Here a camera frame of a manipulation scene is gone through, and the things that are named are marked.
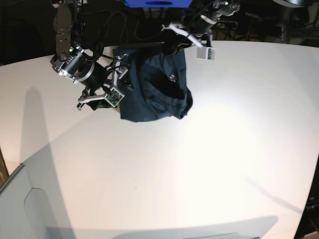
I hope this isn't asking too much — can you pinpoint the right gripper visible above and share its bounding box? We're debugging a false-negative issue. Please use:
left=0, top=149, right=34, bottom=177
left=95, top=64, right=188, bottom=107
left=50, top=46, right=134, bottom=111

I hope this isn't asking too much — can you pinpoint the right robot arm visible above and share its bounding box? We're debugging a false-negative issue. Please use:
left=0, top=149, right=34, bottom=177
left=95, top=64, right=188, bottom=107
left=50, top=0, right=129, bottom=110

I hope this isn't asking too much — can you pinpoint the blue box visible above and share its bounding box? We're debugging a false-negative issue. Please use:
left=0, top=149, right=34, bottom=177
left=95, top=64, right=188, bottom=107
left=124, top=0, right=192, bottom=8

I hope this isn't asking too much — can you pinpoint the dark blue T-shirt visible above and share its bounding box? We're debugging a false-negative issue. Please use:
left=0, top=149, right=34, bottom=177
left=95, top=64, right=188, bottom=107
left=113, top=46, right=193, bottom=122

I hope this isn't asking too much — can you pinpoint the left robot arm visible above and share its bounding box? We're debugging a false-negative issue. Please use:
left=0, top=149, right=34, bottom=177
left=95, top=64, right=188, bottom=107
left=162, top=0, right=240, bottom=60

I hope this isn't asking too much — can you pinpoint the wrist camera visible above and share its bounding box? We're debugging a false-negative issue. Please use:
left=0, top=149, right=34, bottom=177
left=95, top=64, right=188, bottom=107
left=104, top=87, right=125, bottom=108
left=196, top=47, right=215, bottom=60

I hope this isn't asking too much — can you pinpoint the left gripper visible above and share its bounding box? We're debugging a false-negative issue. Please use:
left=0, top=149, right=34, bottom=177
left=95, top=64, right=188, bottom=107
left=161, top=14, right=213, bottom=55

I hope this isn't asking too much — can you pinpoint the white aluminium post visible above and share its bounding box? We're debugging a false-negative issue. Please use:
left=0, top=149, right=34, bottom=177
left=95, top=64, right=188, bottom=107
left=143, top=7, right=167, bottom=18

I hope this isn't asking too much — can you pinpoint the grey coiled cable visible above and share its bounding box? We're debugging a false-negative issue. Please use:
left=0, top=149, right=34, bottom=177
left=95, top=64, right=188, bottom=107
left=99, top=9, right=165, bottom=42

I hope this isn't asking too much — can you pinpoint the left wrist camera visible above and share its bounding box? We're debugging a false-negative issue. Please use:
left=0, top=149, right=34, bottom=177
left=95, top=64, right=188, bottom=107
left=196, top=47, right=215, bottom=60

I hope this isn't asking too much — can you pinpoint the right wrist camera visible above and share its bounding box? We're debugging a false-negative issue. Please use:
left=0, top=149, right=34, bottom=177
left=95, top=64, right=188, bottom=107
left=104, top=87, right=125, bottom=108

